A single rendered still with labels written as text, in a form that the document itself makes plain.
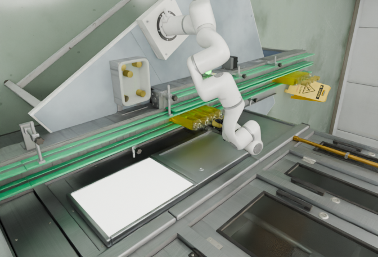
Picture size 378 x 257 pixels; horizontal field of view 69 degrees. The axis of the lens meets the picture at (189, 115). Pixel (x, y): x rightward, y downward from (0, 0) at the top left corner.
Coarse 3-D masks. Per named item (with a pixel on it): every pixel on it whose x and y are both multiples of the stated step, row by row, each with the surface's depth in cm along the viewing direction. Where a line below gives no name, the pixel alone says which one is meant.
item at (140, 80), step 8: (120, 64) 129; (128, 64) 140; (144, 64) 141; (120, 72) 130; (136, 72) 145; (144, 72) 143; (120, 80) 132; (128, 80) 143; (136, 80) 146; (144, 80) 145; (120, 88) 134; (128, 88) 144; (136, 88) 148; (144, 88) 147; (128, 96) 146; (136, 96) 147; (128, 104) 138
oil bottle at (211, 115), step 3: (198, 108) 158; (201, 108) 158; (198, 111) 154; (201, 111) 153; (204, 111) 153; (207, 111) 153; (210, 111) 153; (204, 114) 151; (207, 114) 150; (210, 114) 150; (213, 114) 150; (210, 117) 149; (213, 117) 149; (210, 120) 149
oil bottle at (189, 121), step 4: (176, 116) 150; (180, 116) 148; (184, 116) 147; (188, 116) 147; (192, 116) 147; (172, 120) 154; (176, 120) 151; (180, 120) 149; (184, 120) 146; (188, 120) 144; (192, 120) 142; (196, 120) 142; (200, 120) 144; (180, 124) 150; (184, 124) 147; (188, 124) 144; (192, 124) 142; (196, 124) 141; (188, 128) 146; (192, 128) 143; (196, 128) 142
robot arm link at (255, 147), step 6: (252, 120) 115; (246, 126) 114; (252, 126) 113; (258, 126) 114; (252, 132) 112; (258, 132) 114; (258, 138) 116; (252, 144) 116; (258, 144) 117; (246, 150) 119; (252, 150) 116; (258, 150) 118
